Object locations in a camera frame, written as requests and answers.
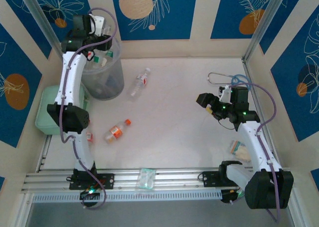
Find small clear bottle green cap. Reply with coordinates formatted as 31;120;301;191
93;56;108;68

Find clear bottle red white label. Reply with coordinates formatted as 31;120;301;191
129;67;152;98

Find arm base controller board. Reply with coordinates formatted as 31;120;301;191
220;189;246;204
79;186;100;201

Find clear plastic bin liner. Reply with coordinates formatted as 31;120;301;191
109;36;123;64

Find grey translucent waste bin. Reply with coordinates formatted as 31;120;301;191
81;37;125;101

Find beige bandage roll packet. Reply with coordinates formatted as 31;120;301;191
228;140;251;162

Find mint green lidded case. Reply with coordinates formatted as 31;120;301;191
34;85;90;135

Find clear bottle orange cap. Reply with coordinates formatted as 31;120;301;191
104;119;132;145

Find clear plastic packet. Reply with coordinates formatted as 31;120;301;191
136;168;157;190

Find aluminium corner post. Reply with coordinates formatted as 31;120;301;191
242;0;291;63
16;0;70;67

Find aluminium rail frame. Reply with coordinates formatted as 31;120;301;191
21;167;299;195

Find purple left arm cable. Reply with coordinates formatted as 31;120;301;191
58;7;118;210

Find white slotted cable duct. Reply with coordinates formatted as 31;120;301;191
31;189;223;204

